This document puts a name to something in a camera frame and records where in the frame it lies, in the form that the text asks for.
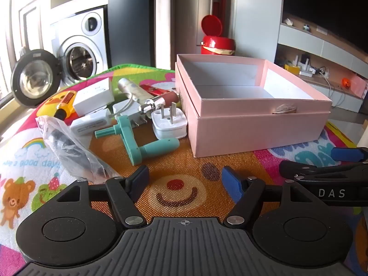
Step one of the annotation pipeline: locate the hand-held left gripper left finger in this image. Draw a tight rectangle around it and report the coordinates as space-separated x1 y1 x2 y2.
55 165 150 230

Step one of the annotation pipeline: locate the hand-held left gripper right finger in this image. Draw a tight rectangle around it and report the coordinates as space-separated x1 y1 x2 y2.
221 166 325 232

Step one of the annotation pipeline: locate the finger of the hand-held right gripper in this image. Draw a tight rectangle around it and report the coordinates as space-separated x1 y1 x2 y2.
279 160 368 183
331 147 368 163

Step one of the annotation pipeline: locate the teal hand crank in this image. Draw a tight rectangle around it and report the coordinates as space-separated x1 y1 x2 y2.
95 114 180 166

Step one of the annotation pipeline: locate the pink cardboard box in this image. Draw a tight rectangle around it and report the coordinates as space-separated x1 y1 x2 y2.
175 54 332 158

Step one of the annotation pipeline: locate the white plug adapter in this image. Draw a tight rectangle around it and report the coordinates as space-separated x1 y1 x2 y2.
151 103 188 140

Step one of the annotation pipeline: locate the clear plastic bag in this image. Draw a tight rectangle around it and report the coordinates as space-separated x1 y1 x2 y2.
35 115 121 184

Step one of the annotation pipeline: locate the white rounded charger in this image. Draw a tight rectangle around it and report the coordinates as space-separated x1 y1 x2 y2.
70 108 111 136

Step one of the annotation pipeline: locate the silver brown lipstick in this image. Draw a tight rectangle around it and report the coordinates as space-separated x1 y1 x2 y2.
138 90 180 112

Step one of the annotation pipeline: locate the white cream tube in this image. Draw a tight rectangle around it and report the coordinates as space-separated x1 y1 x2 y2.
118 78 153 107

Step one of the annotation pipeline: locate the red lip balm stick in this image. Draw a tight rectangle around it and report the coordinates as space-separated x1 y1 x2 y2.
139 84 173 96

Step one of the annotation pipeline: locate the white rectangular box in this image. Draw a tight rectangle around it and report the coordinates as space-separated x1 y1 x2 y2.
73 78 113 117

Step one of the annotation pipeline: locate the orange screwdriver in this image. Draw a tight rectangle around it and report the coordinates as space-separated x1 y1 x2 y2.
55 90 78 120

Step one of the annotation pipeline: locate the colourful cartoon play mat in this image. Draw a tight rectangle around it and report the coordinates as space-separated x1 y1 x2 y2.
0 65 368 276

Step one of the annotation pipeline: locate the white television cabinet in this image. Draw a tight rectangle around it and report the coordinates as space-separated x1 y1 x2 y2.
274 23 368 114

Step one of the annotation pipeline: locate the silver washing machine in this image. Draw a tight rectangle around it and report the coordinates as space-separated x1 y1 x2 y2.
50 7 108 87

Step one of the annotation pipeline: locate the red trash can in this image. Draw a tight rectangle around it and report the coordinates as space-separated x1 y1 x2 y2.
200 14 236 56

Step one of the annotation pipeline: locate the round washing machine door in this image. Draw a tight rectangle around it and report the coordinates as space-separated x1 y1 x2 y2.
11 49 61 107

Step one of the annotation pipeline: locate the dark television screen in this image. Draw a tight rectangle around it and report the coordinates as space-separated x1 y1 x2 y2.
283 0 368 54

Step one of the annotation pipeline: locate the grey charging cable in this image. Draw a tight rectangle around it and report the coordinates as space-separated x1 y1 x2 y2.
109 95 135 119

